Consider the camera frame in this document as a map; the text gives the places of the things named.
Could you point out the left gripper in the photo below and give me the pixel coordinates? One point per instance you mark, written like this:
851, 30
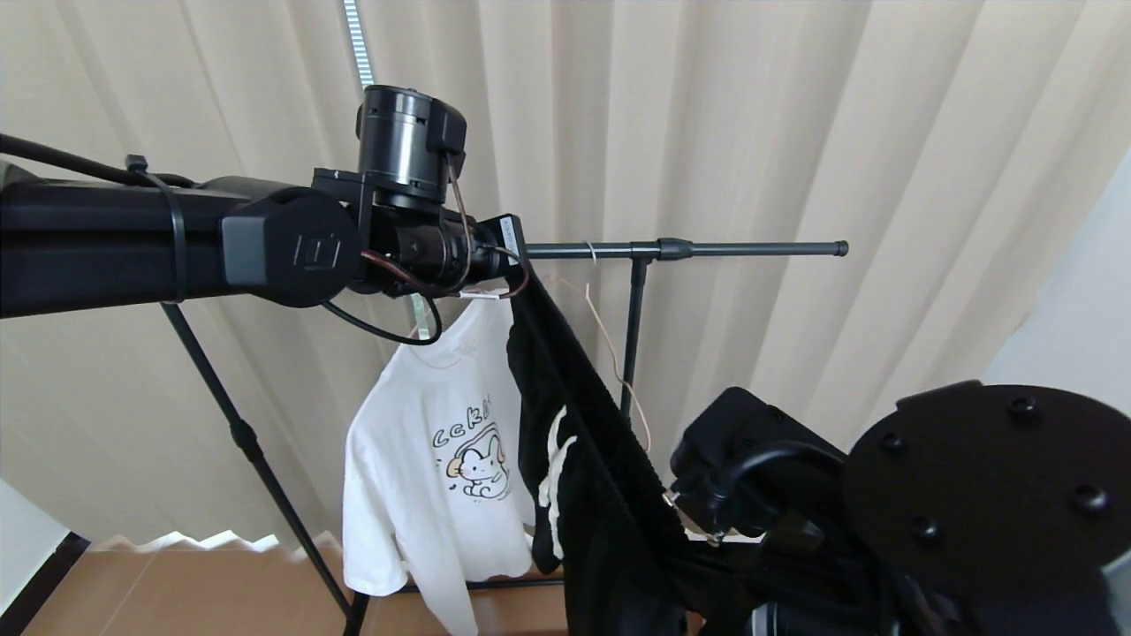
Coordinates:
442, 252

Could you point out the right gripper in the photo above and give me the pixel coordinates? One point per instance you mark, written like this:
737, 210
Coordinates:
795, 592

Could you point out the black garment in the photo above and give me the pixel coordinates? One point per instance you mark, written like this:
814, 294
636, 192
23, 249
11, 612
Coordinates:
601, 530

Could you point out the white garment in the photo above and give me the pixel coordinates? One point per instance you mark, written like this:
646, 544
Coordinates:
398, 495

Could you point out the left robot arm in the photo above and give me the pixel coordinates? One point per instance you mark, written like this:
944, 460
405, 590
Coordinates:
88, 247

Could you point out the pink clothes hanger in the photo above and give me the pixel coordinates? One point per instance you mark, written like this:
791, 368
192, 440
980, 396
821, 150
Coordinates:
610, 344

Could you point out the black clothes rack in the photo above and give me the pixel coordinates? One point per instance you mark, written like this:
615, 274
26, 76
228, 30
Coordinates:
751, 249

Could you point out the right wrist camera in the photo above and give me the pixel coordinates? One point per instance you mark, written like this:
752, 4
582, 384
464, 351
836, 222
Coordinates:
742, 442

